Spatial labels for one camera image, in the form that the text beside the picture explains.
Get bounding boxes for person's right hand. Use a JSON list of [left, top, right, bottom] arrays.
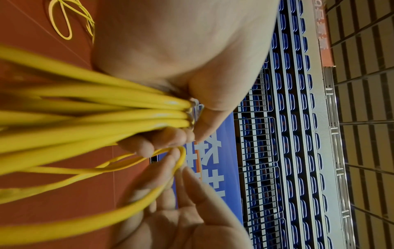
[[111, 147, 254, 249]]

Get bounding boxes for person's left hand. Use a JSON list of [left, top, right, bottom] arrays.
[[91, 0, 281, 160]]

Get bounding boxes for yellow cord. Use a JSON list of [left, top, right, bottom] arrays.
[[0, 43, 197, 247], [47, 0, 96, 43]]

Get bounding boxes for blue banner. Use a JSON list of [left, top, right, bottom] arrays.
[[149, 112, 246, 224]]

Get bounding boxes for rows of blue seats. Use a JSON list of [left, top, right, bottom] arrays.
[[237, 0, 337, 249]]

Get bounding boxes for red banner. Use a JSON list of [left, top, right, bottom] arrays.
[[311, 0, 337, 69]]

